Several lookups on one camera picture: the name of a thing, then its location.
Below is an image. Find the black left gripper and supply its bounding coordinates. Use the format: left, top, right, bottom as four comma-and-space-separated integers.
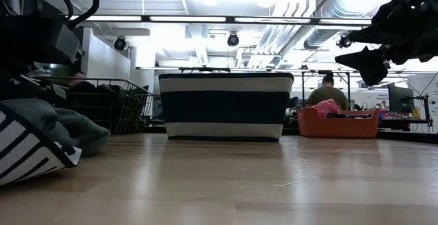
0, 11, 85, 102

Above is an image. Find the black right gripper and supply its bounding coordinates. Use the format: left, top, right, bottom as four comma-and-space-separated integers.
334, 0, 438, 87

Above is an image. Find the black Puma briefs grey waistband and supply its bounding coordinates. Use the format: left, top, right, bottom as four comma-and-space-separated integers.
66, 80, 119, 133

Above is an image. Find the pink knitted sock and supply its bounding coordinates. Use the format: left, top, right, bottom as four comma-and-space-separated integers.
310, 98, 342, 119

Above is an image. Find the black computer monitor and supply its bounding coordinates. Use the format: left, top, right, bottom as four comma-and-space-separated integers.
387, 83, 415, 114

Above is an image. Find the person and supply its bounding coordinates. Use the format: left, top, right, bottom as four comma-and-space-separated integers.
305, 70, 350, 111

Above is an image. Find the dark background desk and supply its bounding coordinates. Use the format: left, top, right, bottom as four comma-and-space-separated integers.
378, 117, 430, 133

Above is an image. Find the orange plastic tub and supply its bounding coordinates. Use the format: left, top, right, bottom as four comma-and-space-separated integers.
296, 107, 382, 139

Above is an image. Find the blue fabric storage bin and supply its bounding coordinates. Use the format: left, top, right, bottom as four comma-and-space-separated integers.
158, 72, 295, 143

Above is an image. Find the long ceiling light bar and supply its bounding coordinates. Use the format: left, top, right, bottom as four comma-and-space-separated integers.
64, 14, 374, 27

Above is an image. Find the gold wire basket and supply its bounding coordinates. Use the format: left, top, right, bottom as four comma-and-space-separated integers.
29, 76, 155, 136

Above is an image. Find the black metal table frame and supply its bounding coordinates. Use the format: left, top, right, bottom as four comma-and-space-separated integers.
376, 130, 438, 144

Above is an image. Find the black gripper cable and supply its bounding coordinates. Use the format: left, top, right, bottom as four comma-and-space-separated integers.
29, 0, 101, 31

